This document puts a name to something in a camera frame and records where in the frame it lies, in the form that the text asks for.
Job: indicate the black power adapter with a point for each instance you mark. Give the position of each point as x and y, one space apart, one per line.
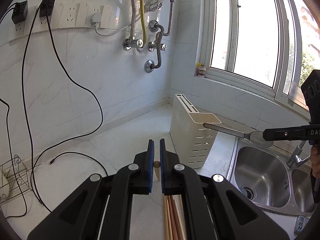
20 12
46 8

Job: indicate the wire rack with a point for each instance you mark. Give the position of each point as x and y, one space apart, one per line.
15 179

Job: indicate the black power adapter right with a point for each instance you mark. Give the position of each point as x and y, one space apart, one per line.
46 8

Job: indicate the pale wooden chopstick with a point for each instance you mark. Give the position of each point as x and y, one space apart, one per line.
178 202

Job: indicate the chrome sink faucet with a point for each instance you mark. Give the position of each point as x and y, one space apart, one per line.
295 158

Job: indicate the white plug with cable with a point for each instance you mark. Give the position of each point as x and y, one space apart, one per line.
96 21

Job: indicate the white wall socket strip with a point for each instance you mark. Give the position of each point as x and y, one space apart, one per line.
65 15

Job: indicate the black cable long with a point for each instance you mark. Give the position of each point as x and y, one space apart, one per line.
75 99

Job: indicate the cream plastic utensil holder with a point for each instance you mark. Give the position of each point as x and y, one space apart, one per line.
191 140

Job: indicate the reddish brown chopstick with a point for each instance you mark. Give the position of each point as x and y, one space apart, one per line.
175 226

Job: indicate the small jar on sill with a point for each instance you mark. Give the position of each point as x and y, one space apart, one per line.
201 69

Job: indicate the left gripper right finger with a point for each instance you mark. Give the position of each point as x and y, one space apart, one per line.
213 208

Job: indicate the stainless steel sink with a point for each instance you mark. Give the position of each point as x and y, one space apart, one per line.
263 177

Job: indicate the window frame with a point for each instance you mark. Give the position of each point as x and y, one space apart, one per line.
268 47

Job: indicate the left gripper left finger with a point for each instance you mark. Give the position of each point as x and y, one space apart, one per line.
100 208

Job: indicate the light wooden chopstick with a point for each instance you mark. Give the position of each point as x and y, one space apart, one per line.
156 166

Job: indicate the black power adapter left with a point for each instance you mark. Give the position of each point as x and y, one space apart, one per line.
20 12

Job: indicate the person's right hand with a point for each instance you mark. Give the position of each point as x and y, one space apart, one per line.
315 161

